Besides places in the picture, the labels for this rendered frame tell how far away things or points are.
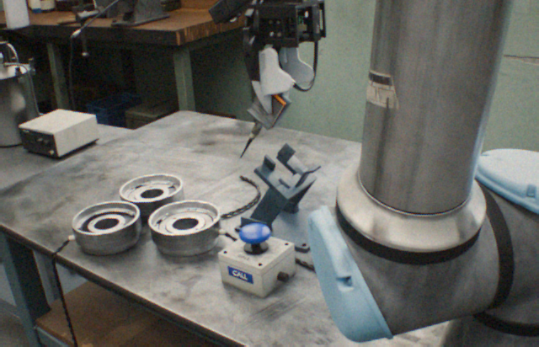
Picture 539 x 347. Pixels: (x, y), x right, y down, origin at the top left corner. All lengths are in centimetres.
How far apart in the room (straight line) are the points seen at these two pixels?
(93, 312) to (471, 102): 97
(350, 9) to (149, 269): 180
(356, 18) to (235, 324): 189
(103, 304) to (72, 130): 59
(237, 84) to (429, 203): 254
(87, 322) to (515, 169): 89
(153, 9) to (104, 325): 170
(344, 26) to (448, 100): 214
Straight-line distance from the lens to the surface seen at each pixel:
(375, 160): 41
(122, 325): 117
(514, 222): 50
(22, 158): 173
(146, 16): 258
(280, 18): 75
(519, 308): 56
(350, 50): 251
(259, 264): 74
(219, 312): 74
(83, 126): 168
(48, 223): 103
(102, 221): 94
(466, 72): 36
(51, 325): 122
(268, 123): 83
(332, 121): 265
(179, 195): 96
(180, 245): 84
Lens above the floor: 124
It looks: 23 degrees down
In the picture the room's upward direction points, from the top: 4 degrees counter-clockwise
